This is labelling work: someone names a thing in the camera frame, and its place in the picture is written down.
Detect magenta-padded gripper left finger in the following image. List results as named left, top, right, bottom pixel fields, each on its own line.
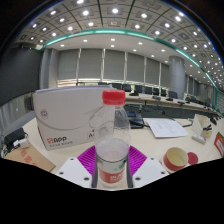
left=55, top=145, right=99, bottom=189

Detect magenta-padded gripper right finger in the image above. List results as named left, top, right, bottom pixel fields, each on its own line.
left=127, top=145, right=170, bottom=189

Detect clear red-capped water bottle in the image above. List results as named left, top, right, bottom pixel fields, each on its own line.
left=93, top=88, right=132, bottom=190

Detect red and cream mug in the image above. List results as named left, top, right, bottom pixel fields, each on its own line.
left=162, top=146, right=190, bottom=174

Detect brown paper envelope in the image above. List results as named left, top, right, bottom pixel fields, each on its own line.
left=4, top=143, right=57, bottom=173

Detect white printed paper sheet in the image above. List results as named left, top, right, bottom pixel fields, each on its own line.
left=143, top=117, right=190, bottom=139

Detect black conference microphone console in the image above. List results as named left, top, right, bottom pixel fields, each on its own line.
left=124, top=111, right=146, bottom=129

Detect white cardboard carton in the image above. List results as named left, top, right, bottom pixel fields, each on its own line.
left=32, top=85, right=113, bottom=151

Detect white power adapter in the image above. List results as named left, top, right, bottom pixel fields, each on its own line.
left=17, top=138, right=32, bottom=149

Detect black pouch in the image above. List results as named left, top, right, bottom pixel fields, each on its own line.
left=3, top=127, right=28, bottom=151

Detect row of black microphone units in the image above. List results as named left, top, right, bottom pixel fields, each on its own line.
left=129, top=91, right=201, bottom=104

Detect open brown cardboard box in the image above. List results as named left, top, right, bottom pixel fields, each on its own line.
left=213, top=131, right=224, bottom=158

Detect row of black office chairs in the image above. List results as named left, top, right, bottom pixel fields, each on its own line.
left=98, top=81, right=179, bottom=99

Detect group of round ceiling lights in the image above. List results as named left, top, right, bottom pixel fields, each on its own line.
left=19, top=0, right=224, bottom=91

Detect black cable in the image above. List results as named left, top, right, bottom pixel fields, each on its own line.
left=129, top=118, right=194, bottom=129

